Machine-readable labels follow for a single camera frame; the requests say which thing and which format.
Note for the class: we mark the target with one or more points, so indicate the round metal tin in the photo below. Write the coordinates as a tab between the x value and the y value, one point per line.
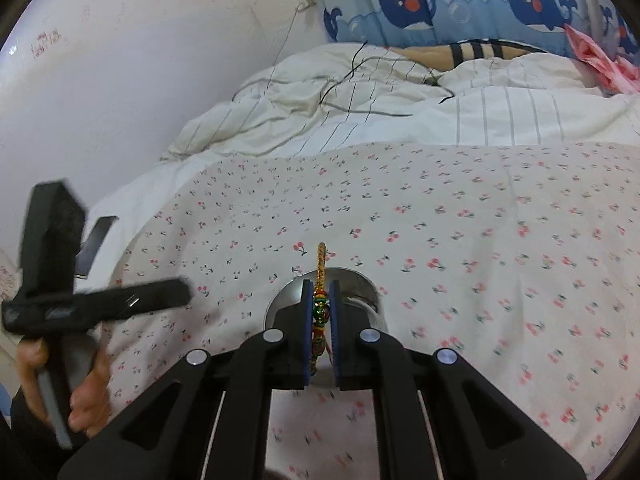
350	280

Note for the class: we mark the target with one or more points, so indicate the beige black striped pillow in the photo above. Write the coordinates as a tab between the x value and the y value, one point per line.
430	57

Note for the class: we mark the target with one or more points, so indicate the pink cloth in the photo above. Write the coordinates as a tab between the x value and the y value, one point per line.
600	65

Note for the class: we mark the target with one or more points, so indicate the cherry print bed sheet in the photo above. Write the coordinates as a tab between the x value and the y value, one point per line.
450	260

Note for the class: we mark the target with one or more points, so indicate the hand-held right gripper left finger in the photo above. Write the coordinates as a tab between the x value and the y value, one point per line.
306	340

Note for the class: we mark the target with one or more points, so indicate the white striped duvet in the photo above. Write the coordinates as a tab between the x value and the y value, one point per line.
350	130

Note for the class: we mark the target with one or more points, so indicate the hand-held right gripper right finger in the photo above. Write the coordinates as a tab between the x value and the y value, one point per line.
334	340

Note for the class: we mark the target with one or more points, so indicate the person's left hand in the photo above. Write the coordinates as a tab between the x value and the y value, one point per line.
90	400

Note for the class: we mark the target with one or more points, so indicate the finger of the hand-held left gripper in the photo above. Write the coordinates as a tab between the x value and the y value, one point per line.
96	245
150	297

